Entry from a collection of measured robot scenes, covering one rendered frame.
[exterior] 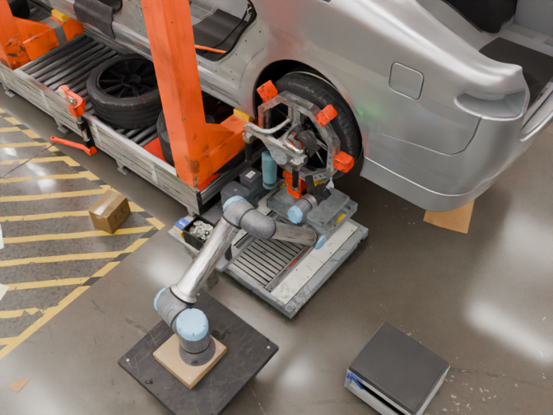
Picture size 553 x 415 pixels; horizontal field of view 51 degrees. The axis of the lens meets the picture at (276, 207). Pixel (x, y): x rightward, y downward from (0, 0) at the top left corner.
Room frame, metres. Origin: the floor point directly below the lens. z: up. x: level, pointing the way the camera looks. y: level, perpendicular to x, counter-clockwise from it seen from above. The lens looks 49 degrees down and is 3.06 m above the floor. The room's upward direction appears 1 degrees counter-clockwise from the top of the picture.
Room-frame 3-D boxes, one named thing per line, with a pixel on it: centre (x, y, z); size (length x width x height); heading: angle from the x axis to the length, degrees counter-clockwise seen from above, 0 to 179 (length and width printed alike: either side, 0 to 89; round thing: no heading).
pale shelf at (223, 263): (2.05, 0.42, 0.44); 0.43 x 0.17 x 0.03; 49
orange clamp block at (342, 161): (2.27, -0.37, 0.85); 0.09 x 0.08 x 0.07; 49
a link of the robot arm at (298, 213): (2.12, -0.13, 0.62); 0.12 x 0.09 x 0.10; 139
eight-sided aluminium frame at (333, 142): (2.47, -0.13, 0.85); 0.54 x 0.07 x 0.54; 49
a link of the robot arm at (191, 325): (1.44, 0.43, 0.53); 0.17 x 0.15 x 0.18; 40
